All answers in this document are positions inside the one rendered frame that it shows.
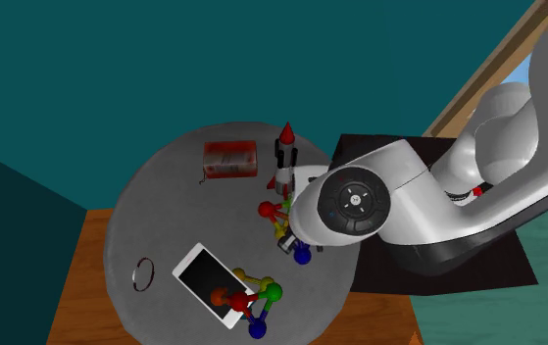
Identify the colourful ball and stick toy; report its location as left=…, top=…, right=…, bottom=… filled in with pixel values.
left=209, top=267, right=284, bottom=341
left=257, top=193, right=314, bottom=267

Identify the red and white toy rocket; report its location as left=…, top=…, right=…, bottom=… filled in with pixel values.
left=266, top=121, right=300, bottom=200

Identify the white smartphone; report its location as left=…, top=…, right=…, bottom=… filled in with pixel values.
left=171, top=241, right=257, bottom=331

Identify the red box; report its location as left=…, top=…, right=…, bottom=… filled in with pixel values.
left=202, top=140, right=260, bottom=180

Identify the round grey table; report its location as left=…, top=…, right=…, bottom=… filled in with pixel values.
left=103, top=121, right=363, bottom=345

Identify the wooden framed window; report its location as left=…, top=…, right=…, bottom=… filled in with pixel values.
left=421, top=0, right=548, bottom=140

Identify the dark thin bracelet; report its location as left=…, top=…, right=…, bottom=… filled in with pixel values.
left=131, top=257, right=157, bottom=293

